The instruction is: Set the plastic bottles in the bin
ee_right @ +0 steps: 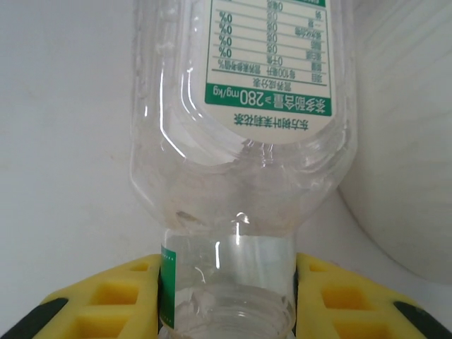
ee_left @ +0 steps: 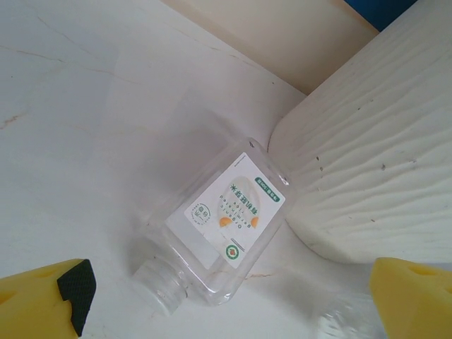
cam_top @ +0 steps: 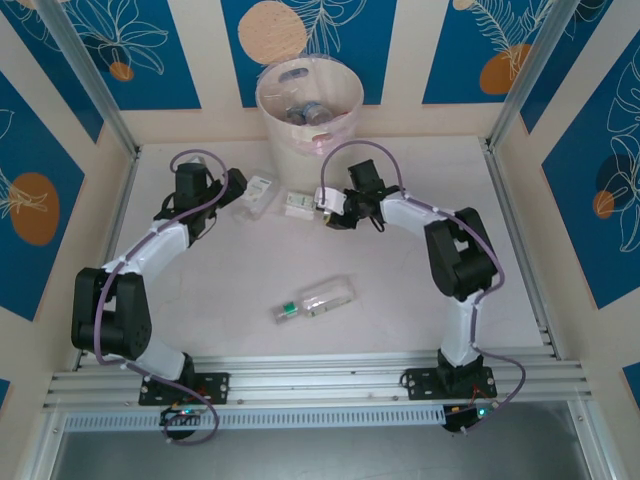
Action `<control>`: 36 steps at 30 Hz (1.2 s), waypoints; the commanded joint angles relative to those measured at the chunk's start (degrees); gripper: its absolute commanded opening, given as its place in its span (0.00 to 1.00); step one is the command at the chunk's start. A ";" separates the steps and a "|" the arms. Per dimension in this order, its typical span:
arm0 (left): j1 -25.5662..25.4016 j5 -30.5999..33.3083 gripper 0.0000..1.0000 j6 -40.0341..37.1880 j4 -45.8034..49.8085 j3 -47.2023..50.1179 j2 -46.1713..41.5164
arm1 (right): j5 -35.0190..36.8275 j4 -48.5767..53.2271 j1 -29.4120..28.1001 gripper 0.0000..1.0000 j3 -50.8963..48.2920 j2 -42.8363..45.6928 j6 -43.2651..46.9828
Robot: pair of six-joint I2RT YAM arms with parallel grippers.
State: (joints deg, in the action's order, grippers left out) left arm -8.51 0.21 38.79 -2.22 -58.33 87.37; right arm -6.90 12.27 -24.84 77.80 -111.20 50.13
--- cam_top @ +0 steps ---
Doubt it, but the clear bottle white cap green label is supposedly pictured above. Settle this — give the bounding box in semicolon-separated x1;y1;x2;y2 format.
279;188;326;219

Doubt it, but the translucent pink bin liner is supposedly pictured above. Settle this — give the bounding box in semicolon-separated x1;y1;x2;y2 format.
255;52;365;157

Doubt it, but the cream plastic bin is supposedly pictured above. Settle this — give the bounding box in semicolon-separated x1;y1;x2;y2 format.
255;58;365;189

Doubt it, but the flat clear bottle green-white label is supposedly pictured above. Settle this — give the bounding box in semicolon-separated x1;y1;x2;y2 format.
234;172;277;222

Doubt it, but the large clear bottle green cap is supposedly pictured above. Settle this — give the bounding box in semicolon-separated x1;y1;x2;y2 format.
269;273;357;326

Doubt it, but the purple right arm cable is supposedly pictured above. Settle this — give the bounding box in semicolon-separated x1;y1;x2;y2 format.
319;140;526;436

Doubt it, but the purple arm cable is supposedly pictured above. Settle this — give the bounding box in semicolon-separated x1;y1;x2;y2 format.
94;149;231;447
319;140;526;436

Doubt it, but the aluminium side rail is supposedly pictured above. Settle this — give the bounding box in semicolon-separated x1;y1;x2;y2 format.
72;147;144;374
482;139;559;359

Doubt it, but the aluminium frame post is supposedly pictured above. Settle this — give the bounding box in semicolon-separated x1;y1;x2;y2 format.
34;0;141;159
487;0;584;151

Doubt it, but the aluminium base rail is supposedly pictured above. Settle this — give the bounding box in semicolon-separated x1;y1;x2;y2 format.
42;349;594;411

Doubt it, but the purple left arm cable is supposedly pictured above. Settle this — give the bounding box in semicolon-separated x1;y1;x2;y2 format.
94;149;231;447

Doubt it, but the white slotted cable duct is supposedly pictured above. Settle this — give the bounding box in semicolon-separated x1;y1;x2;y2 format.
62;404;449;434

